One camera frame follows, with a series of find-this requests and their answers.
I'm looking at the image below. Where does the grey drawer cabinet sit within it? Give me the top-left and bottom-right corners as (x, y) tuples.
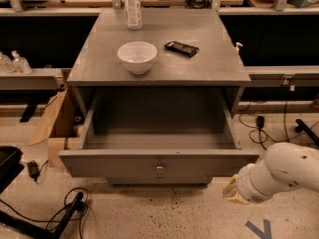
(66, 7), (252, 187)

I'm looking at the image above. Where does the right sanitizer bottle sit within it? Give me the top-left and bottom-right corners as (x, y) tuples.
(11, 50), (32, 74)

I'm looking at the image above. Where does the blue tape floor mark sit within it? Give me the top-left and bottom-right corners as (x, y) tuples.
(245, 219), (272, 239)

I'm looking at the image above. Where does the clear plastic water bottle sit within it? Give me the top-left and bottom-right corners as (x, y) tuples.
(124, 0), (142, 30)

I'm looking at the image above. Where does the sanitizer bottle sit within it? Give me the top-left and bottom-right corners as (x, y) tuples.
(11, 50), (32, 74)
(0, 52), (16, 72)

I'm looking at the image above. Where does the black snack packet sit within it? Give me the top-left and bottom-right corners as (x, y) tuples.
(164, 41), (199, 57)

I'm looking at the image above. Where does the black power adapter left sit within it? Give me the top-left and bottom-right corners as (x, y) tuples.
(27, 161), (40, 181)

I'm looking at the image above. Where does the black stand leg right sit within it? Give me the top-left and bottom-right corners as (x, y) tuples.
(295, 119), (319, 146)

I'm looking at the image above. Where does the black power adapter right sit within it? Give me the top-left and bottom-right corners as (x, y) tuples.
(256, 116), (265, 129)

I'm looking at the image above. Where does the grey drawer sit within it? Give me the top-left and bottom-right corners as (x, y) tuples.
(59, 87), (258, 178)
(107, 175), (212, 186)

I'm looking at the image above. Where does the open cardboard box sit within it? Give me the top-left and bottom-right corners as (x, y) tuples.
(27, 68), (88, 169)

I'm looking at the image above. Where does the black chair base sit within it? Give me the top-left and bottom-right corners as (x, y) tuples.
(0, 146), (88, 239)

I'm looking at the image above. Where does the small white pump bottle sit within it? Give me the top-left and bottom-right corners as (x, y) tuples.
(235, 42), (243, 54)

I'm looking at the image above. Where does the left sanitizer bottle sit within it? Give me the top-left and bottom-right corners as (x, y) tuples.
(0, 52), (16, 72)

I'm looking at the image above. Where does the grey top drawer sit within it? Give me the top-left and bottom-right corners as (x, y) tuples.
(59, 87), (258, 178)

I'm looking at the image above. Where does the white ceramic bowl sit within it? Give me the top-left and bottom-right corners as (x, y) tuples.
(117, 41), (158, 75)

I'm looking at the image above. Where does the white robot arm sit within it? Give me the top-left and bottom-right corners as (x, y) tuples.
(222, 143), (319, 204)

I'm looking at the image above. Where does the black power adapter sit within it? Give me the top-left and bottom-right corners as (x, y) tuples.
(256, 116), (265, 129)
(27, 161), (40, 181)

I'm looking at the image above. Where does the grey bottom drawer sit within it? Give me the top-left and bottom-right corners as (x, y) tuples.
(107, 175), (212, 186)

